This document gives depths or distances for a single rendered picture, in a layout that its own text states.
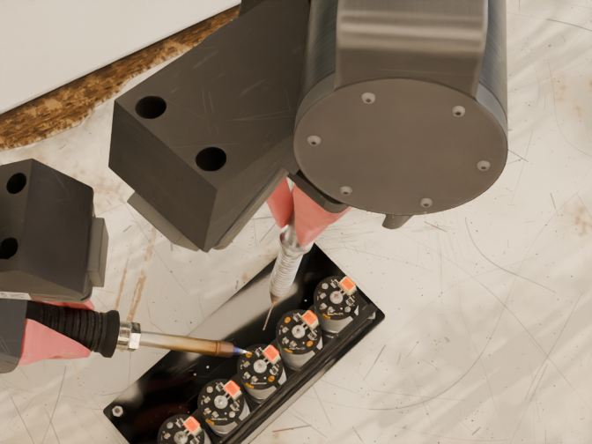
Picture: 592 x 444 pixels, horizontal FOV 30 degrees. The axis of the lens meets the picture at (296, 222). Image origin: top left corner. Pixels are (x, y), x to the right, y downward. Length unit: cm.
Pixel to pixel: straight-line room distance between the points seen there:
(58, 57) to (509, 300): 33
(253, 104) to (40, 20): 45
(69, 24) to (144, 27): 5
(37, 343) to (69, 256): 10
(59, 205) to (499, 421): 33
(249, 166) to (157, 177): 3
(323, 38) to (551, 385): 41
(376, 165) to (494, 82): 4
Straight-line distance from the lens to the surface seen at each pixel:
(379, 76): 27
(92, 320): 57
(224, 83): 34
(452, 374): 66
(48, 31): 77
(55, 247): 42
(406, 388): 66
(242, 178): 33
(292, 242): 50
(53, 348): 53
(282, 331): 60
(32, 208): 41
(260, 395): 62
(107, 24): 76
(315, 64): 29
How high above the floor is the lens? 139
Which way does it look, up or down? 70 degrees down
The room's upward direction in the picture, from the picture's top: 6 degrees counter-clockwise
